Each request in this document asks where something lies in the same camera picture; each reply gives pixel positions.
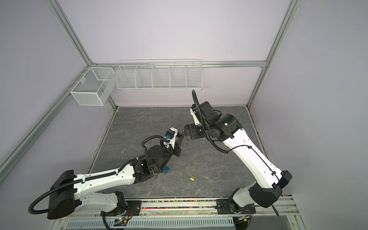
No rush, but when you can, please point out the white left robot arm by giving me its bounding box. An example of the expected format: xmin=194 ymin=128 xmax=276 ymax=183
xmin=28 ymin=129 xmax=184 ymax=219

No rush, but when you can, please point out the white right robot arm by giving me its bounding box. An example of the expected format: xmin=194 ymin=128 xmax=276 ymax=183
xmin=184 ymin=90 xmax=292 ymax=213

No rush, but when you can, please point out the blue padlock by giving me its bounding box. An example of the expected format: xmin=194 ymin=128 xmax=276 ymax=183
xmin=163 ymin=163 xmax=172 ymax=173

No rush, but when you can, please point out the white mesh box basket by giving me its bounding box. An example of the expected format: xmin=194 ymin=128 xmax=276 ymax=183
xmin=71 ymin=67 xmax=117 ymax=106

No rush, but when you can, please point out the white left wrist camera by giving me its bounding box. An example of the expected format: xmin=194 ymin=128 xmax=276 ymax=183
xmin=164 ymin=127 xmax=178 ymax=147

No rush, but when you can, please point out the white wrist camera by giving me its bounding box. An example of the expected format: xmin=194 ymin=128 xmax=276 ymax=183
xmin=190 ymin=106 xmax=201 ymax=126
xmin=164 ymin=127 xmax=178 ymax=147

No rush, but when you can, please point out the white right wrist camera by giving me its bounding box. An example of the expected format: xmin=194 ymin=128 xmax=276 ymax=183
xmin=190 ymin=106 xmax=201 ymax=126

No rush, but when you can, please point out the white vented cable duct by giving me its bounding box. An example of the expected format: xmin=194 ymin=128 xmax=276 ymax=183
xmin=65 ymin=217 xmax=235 ymax=230

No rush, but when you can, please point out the white wire shelf basket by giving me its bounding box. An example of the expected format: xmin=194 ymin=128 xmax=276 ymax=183
xmin=116 ymin=59 xmax=203 ymax=91

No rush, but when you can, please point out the aluminium frame corner post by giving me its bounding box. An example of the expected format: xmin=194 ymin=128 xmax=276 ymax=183
xmin=45 ymin=0 xmax=94 ymax=67

